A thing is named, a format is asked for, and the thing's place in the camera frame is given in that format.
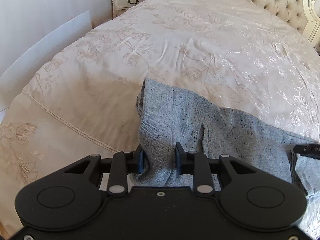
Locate grey knit pants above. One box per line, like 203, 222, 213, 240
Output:
132, 79, 319, 198

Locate cream embroidered bedspread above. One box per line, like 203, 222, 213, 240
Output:
1, 0, 319, 238

